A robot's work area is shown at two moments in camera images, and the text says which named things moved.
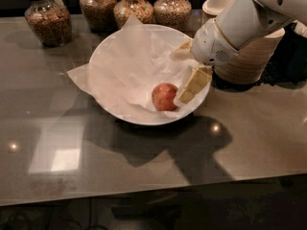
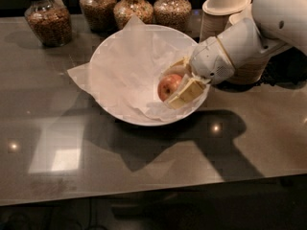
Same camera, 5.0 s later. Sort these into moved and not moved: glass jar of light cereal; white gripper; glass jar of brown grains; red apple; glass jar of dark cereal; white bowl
Moved: white gripper; red apple
Not moved: white bowl; glass jar of dark cereal; glass jar of brown grains; glass jar of light cereal
